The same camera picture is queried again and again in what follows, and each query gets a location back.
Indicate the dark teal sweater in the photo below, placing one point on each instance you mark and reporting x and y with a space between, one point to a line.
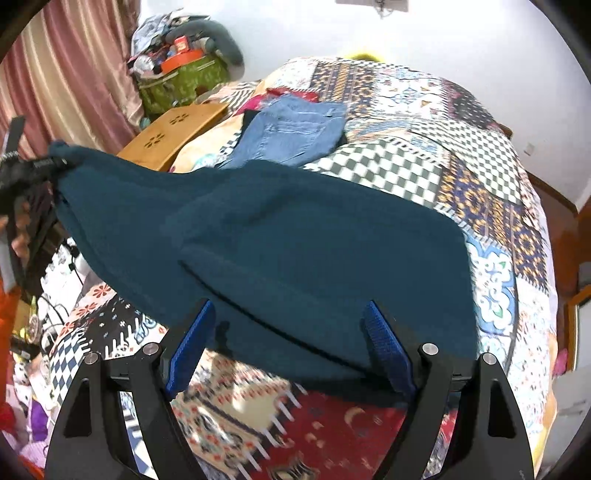
277 240

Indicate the small red box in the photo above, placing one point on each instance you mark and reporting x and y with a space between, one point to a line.
181 45

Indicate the red cloth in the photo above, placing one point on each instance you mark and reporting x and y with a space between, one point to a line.
295 94

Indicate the black garment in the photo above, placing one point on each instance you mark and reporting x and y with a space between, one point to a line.
249 119

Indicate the wooden bed post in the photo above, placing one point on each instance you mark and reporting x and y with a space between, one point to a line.
507 130

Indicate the wooden frame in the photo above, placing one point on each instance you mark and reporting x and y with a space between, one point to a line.
575 323

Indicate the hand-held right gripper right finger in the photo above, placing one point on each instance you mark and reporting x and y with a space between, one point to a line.
388 350

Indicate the wooden lap desk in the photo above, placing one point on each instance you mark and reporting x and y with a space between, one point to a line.
175 134

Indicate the green patterned bag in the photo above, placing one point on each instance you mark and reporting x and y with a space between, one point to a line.
184 87

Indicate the pile of clothes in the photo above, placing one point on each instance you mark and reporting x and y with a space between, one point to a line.
152 27

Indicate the blue jeans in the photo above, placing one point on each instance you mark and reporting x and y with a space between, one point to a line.
291 134

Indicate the striped pink curtain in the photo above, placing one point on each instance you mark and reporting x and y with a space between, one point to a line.
69 69

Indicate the orange box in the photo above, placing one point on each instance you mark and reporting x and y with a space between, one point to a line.
182 61

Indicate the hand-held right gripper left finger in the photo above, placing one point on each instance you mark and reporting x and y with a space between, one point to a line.
189 350

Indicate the grey curved pillow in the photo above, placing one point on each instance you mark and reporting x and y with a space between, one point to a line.
227 41

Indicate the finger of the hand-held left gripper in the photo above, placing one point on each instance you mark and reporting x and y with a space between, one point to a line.
46 165
14 134

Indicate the striped cloth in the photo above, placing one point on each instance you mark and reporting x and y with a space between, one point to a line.
231 91

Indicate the patchwork blanket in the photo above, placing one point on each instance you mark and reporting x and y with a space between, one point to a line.
461 184

